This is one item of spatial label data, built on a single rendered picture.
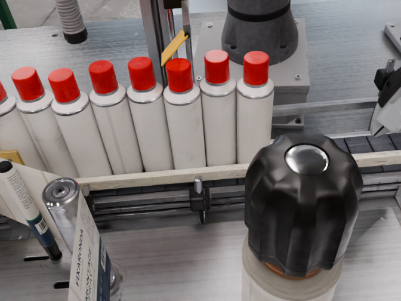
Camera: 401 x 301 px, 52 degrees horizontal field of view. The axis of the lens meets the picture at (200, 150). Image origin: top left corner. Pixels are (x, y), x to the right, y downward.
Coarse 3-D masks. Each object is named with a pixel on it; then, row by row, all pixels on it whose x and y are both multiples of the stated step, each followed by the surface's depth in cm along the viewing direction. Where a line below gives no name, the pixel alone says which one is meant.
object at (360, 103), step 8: (296, 104) 66; (304, 104) 65; (312, 104) 65; (320, 104) 65; (328, 104) 65; (336, 104) 65; (344, 104) 65; (352, 104) 65; (360, 104) 65; (368, 104) 65; (376, 104) 65; (280, 112) 65; (288, 112) 65; (296, 112) 66; (304, 112) 66; (312, 112) 66; (320, 112) 66
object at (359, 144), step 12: (348, 144) 70; (360, 144) 70; (372, 144) 70; (384, 144) 70; (396, 144) 69; (360, 168) 66; (372, 168) 66; (384, 168) 66; (396, 168) 66; (216, 180) 66; (228, 180) 66; (240, 180) 66; (96, 192) 66; (108, 192) 66; (120, 192) 66; (132, 192) 66; (144, 192) 66
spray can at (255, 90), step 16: (256, 64) 53; (240, 80) 57; (256, 80) 54; (240, 96) 56; (256, 96) 55; (272, 96) 57; (240, 112) 58; (256, 112) 57; (272, 112) 59; (240, 128) 60; (256, 128) 59; (240, 144) 63; (256, 144) 61; (240, 160) 65
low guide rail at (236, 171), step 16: (368, 160) 63; (384, 160) 63; (400, 160) 64; (112, 176) 64; (128, 176) 63; (144, 176) 63; (160, 176) 63; (176, 176) 63; (192, 176) 63; (208, 176) 64; (224, 176) 64; (240, 176) 64
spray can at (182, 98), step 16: (176, 64) 54; (176, 80) 54; (192, 80) 55; (176, 96) 55; (192, 96) 55; (176, 112) 56; (192, 112) 57; (176, 128) 58; (192, 128) 58; (176, 144) 61; (192, 144) 60; (176, 160) 64; (192, 160) 63
